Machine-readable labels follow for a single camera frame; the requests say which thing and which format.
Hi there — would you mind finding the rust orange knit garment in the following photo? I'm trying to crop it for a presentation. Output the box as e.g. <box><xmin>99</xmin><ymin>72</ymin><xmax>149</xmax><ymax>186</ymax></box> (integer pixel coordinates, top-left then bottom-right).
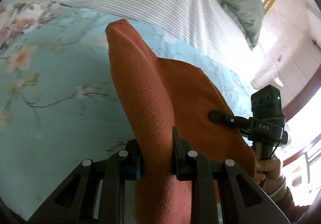
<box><xmin>106</xmin><ymin>19</ymin><xmax>256</xmax><ymax>223</ymax></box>

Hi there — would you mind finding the right forearm red sleeve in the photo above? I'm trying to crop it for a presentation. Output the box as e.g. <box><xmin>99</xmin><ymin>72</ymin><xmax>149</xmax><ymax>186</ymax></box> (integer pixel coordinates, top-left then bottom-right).
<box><xmin>263</xmin><ymin>176</ymin><xmax>310</xmax><ymax>223</ymax></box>

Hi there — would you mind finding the right hand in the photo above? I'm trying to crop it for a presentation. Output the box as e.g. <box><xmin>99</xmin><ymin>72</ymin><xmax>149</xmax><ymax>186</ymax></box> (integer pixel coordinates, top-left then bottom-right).
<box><xmin>252</xmin><ymin>146</ymin><xmax>284</xmax><ymax>186</ymax></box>

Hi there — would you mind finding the light blue floral quilt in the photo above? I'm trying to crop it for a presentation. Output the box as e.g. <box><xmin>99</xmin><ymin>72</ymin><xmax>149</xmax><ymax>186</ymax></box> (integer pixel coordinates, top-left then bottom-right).
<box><xmin>0</xmin><ymin>6</ymin><xmax>254</xmax><ymax>221</ymax></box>

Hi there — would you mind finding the white pink floral pillow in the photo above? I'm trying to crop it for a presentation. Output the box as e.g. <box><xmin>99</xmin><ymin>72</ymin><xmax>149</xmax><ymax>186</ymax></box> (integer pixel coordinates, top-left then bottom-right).
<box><xmin>1</xmin><ymin>0</ymin><xmax>60</xmax><ymax>52</ymax></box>

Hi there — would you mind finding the black camera box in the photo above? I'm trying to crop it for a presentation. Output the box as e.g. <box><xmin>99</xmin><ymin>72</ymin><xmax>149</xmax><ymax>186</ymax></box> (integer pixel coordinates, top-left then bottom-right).
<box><xmin>251</xmin><ymin>84</ymin><xmax>283</xmax><ymax>119</ymax></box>

